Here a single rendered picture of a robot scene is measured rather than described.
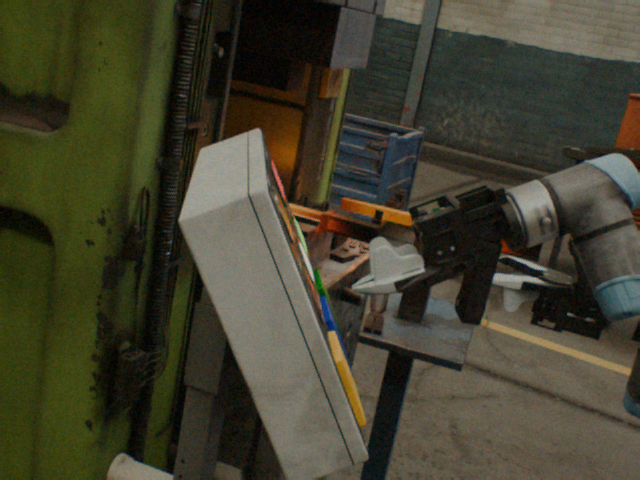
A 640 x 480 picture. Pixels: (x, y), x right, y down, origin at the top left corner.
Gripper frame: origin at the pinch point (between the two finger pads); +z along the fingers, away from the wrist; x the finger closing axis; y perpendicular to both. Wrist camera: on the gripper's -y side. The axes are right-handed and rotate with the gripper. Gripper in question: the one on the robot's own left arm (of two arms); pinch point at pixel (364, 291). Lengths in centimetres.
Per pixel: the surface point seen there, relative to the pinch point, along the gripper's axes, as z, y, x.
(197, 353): 19.7, 4.1, 10.9
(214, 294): 12.7, 15.3, 27.0
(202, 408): 21.6, -2.1, 11.3
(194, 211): 11.7, 22.5, 26.0
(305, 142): 0, 6, -74
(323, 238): 3.1, -6.9, -48.3
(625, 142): -173, -106, -343
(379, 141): -48, -73, -414
